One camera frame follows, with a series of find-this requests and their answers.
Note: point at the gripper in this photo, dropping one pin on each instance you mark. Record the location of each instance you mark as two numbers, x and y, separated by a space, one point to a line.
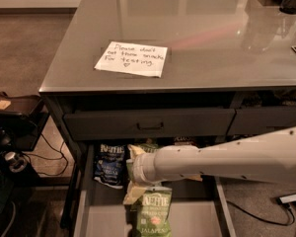
142 169

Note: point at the blue Kettle chip bag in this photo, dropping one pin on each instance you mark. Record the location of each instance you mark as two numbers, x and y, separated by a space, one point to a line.
109 163

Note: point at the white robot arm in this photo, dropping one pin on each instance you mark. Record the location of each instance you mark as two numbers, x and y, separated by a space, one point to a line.
269 157

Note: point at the green Kettle bag front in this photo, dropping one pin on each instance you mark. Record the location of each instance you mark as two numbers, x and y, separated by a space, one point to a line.
152 213

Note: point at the green kettle bag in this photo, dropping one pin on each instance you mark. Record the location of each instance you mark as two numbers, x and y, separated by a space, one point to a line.
149 145
152 213

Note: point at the green Kettle bag back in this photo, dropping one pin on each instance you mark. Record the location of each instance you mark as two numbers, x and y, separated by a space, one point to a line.
149 145

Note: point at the brown chip bag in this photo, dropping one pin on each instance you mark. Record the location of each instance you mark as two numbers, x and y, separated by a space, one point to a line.
185 140

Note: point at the open middle drawer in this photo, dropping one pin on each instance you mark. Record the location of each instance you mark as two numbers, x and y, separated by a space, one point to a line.
198 209

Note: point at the top left drawer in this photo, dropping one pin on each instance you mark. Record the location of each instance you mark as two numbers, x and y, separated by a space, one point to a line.
148 123

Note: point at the grey metal drawer cabinet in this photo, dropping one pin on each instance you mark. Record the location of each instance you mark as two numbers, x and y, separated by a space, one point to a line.
223 54

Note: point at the top right drawer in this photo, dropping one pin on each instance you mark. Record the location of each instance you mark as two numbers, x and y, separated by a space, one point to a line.
262 120

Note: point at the silver round canister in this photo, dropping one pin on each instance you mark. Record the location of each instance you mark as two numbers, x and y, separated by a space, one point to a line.
16 162

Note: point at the handwritten white paper note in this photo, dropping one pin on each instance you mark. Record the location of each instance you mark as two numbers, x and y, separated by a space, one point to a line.
131 58

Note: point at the black side cart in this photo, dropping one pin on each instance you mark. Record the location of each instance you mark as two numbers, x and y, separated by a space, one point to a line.
22 120

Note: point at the grey power strip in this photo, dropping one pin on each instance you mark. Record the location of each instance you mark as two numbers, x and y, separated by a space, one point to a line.
286 199

